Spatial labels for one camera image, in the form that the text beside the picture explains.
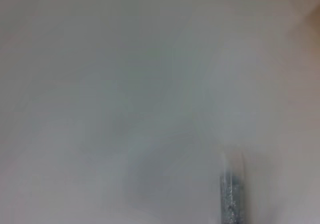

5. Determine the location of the grey marker pen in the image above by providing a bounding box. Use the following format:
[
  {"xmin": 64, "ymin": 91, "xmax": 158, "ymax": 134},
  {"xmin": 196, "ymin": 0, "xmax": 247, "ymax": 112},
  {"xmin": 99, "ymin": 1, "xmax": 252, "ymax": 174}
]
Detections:
[{"xmin": 219, "ymin": 175, "xmax": 242, "ymax": 224}]

